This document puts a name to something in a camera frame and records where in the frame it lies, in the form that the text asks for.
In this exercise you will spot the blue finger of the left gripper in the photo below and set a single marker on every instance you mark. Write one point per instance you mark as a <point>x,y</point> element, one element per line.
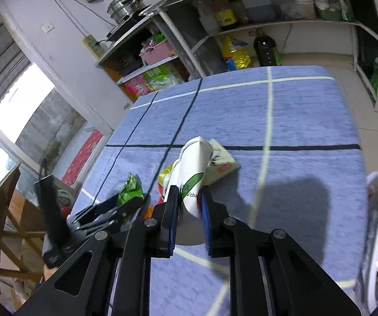
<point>131,207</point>
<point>104,207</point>

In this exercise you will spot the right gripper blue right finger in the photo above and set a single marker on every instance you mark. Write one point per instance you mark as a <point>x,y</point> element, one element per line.
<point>213,216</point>

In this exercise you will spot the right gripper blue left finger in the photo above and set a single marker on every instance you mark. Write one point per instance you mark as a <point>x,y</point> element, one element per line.
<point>168,222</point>

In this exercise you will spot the green snack wrapper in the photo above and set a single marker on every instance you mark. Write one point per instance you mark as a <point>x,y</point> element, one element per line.
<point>131,189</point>

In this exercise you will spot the white paper cup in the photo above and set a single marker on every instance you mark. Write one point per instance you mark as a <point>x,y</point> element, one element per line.
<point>188,172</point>

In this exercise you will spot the white printed paper packet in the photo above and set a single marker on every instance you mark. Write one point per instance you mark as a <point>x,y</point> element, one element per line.
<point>221,164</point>

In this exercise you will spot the red foil packet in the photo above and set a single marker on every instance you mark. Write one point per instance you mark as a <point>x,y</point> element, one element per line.
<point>159,200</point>

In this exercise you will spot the yellow wrapper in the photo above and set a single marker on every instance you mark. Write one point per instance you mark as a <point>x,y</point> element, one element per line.
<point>164,175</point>

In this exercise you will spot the person's left hand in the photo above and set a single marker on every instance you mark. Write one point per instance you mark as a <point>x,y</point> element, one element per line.
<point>48,272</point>

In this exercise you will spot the red floor mat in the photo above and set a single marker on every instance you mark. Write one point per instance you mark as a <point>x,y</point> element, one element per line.
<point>81,158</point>

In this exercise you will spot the wooden chair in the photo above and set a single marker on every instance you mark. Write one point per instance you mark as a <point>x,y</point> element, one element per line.
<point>21,220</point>

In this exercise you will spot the blue checked tablecloth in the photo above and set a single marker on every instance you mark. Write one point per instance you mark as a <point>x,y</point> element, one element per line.
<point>290,130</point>

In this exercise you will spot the green packaged food bag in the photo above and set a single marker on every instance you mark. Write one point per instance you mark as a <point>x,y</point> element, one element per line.
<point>163,76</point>

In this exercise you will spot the white power strip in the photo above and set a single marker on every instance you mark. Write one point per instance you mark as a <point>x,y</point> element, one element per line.
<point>94,46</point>

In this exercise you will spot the pink plastic basket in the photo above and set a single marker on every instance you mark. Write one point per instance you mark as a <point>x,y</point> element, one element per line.
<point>154,52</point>

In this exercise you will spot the yellow cooking oil bottle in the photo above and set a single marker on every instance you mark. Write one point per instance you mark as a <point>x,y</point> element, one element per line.
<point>235,54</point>

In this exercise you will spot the black induction cooker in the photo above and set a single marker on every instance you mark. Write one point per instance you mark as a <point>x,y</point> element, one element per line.
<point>134,23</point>

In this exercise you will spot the dark soy sauce jug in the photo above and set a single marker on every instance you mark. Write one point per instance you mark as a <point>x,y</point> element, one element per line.
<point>266,49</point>

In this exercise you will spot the stainless steel steamer pot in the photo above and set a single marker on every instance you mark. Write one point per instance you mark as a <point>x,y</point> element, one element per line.
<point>122,10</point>

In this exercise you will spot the white metal shelf rack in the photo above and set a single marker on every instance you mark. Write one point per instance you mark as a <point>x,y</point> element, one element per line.
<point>191,28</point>

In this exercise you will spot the yellow label vinegar bottle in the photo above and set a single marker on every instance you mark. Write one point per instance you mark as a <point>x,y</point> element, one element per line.
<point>224,14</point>

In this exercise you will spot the translucent blue liquid jug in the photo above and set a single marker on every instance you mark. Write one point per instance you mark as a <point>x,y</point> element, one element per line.
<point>259,10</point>

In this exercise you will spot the white plastic bucket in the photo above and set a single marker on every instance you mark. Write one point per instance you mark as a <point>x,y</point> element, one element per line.
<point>303,9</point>

